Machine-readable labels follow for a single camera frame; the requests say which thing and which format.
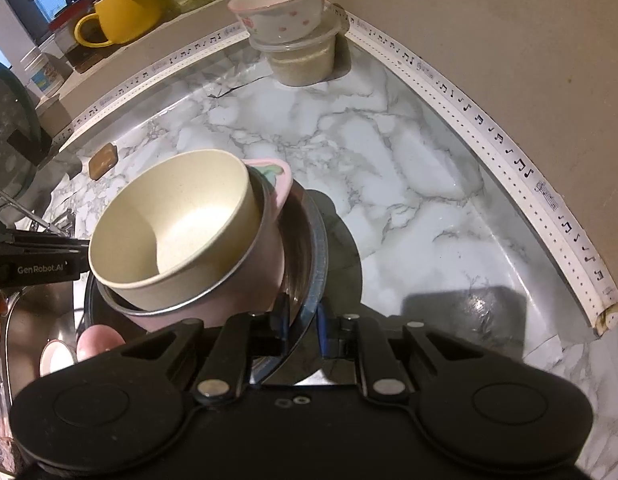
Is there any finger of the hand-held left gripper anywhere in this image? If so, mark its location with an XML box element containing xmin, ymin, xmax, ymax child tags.
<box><xmin>0</xmin><ymin>229</ymin><xmax>93</xmax><ymax>257</ymax></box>

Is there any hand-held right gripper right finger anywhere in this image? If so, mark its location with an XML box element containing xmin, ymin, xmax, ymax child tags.
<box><xmin>316</xmin><ymin>302</ymin><xmax>484</xmax><ymax>402</ymax></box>

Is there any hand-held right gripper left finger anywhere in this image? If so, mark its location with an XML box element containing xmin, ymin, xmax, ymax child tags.
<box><xmin>121</xmin><ymin>310</ymin><xmax>290</xmax><ymax>405</ymax></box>

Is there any steel basin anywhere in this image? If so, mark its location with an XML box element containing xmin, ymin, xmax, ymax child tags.
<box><xmin>84</xmin><ymin>180</ymin><xmax>330</xmax><ymax>386</ymax></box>

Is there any pink steel pot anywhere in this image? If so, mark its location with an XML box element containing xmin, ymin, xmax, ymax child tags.
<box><xmin>76</xmin><ymin>157</ymin><xmax>292</xmax><ymax>363</ymax></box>

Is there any beige bowl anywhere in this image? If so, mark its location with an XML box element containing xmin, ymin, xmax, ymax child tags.
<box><xmin>88</xmin><ymin>151</ymin><xmax>264</xmax><ymax>311</ymax></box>

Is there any steel sink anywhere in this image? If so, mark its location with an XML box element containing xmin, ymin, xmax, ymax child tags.
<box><xmin>0</xmin><ymin>280</ymin><xmax>90</xmax><ymax>461</ymax></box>

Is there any brown soap bar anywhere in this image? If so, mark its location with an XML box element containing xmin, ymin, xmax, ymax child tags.
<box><xmin>88</xmin><ymin>142</ymin><xmax>118</xmax><ymax>179</ymax></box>

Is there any clear plastic bag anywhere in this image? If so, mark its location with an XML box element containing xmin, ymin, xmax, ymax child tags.
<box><xmin>0</xmin><ymin>370</ymin><xmax>17</xmax><ymax>466</ymax></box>

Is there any small white labelled jar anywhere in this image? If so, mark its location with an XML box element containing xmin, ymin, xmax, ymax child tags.
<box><xmin>21</xmin><ymin>52</ymin><xmax>64</xmax><ymax>96</ymax></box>

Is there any music note edge strip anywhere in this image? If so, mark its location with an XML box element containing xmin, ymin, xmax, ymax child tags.
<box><xmin>334</xmin><ymin>2</ymin><xmax>618</xmax><ymax>333</ymax></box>
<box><xmin>56</xmin><ymin>22</ymin><xmax>250</xmax><ymax>143</ymax></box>

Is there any yellow mug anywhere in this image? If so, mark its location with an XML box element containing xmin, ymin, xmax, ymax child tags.
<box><xmin>74</xmin><ymin>0</ymin><xmax>164</xmax><ymax>48</ymax></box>

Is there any clear plastic container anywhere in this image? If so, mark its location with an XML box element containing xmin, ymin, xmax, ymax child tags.
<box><xmin>249</xmin><ymin>12</ymin><xmax>346</xmax><ymax>87</ymax></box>

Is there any white floral bowl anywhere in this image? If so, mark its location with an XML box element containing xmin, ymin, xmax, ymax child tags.
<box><xmin>228</xmin><ymin>0</ymin><xmax>327</xmax><ymax>45</ymax></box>

